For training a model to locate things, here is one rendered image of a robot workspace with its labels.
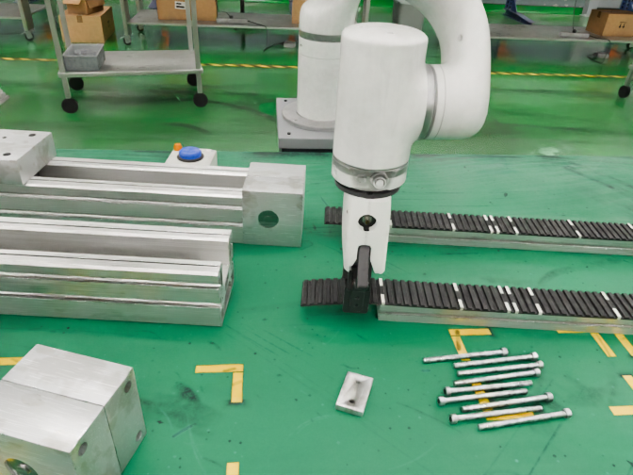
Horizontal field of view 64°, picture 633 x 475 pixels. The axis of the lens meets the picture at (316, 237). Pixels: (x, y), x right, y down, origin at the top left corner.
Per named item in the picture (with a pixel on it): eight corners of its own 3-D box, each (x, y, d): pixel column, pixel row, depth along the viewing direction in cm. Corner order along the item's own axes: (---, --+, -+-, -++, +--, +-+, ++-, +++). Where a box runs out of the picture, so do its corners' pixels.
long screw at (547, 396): (547, 396, 58) (549, 389, 57) (552, 402, 57) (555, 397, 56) (459, 408, 56) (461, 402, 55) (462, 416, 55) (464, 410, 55)
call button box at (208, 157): (219, 178, 99) (217, 148, 95) (208, 203, 90) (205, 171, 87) (177, 175, 99) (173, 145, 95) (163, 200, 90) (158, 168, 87)
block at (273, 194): (304, 207, 91) (306, 158, 85) (300, 247, 80) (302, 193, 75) (253, 204, 91) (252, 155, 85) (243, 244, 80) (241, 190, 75)
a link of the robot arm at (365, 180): (413, 175, 53) (410, 201, 54) (404, 141, 60) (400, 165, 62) (332, 171, 52) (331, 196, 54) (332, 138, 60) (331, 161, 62)
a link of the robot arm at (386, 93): (407, 139, 60) (329, 138, 59) (426, 20, 53) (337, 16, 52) (425, 171, 53) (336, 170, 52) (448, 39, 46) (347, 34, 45)
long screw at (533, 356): (532, 355, 63) (535, 350, 62) (537, 362, 62) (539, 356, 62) (451, 365, 61) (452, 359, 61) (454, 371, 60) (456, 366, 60)
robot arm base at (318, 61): (284, 101, 131) (285, 24, 120) (358, 105, 131) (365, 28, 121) (279, 129, 115) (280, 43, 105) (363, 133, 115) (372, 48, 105)
